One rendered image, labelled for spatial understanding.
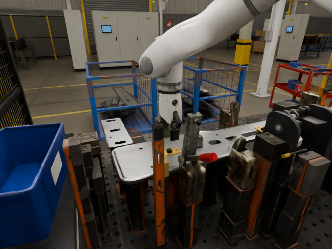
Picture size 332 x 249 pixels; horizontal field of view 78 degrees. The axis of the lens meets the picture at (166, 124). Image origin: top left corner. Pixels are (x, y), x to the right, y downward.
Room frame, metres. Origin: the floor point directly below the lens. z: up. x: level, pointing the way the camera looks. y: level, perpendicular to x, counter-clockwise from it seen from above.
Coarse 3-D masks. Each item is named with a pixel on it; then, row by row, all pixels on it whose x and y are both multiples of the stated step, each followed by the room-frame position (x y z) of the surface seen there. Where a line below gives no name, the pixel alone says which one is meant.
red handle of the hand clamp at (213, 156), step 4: (188, 156) 0.51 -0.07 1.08; (192, 156) 0.49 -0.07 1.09; (196, 156) 0.47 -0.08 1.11; (200, 156) 0.45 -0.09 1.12; (204, 156) 0.43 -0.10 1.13; (208, 156) 0.41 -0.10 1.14; (212, 156) 0.41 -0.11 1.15; (216, 156) 0.41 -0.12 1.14; (188, 160) 0.51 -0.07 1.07; (192, 160) 0.49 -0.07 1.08; (196, 160) 0.47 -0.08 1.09; (200, 160) 0.45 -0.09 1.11; (204, 160) 0.43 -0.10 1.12; (208, 160) 0.41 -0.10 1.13; (212, 160) 0.41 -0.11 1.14
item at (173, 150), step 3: (177, 147) 0.68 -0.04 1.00; (165, 150) 0.66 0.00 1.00; (168, 150) 0.65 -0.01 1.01; (171, 150) 0.65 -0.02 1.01; (174, 150) 0.66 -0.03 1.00; (165, 153) 0.64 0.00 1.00; (168, 153) 0.64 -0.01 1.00; (171, 153) 0.64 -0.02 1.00; (174, 153) 0.64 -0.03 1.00; (177, 153) 0.65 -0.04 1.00; (165, 156) 0.63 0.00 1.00
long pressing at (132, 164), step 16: (240, 128) 0.86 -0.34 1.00; (144, 144) 0.71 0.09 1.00; (176, 144) 0.71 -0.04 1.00; (208, 144) 0.71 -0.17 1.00; (224, 144) 0.71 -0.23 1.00; (112, 160) 0.62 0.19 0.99; (128, 160) 0.60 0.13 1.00; (144, 160) 0.60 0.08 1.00; (176, 160) 0.60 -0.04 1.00; (128, 176) 0.51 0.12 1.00; (144, 176) 0.51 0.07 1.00
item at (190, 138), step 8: (184, 112) 0.53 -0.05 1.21; (192, 112) 0.53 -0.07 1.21; (192, 120) 0.49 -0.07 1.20; (200, 120) 0.50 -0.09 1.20; (192, 128) 0.50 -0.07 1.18; (184, 136) 0.51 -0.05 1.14; (192, 136) 0.50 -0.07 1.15; (184, 144) 0.51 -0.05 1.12; (192, 144) 0.51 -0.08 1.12; (184, 152) 0.51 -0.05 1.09; (192, 152) 0.51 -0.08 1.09; (184, 160) 0.51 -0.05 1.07
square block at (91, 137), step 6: (90, 132) 0.70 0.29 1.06; (96, 132) 0.70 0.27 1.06; (84, 138) 0.65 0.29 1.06; (90, 138) 0.65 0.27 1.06; (96, 138) 0.66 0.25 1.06; (84, 144) 0.63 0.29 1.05; (90, 144) 0.64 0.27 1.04; (96, 144) 0.64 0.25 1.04; (96, 150) 0.64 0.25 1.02; (96, 156) 0.64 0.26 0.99; (102, 168) 0.65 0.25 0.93; (102, 174) 0.65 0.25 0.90; (108, 204) 0.65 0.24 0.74; (108, 210) 0.64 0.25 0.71
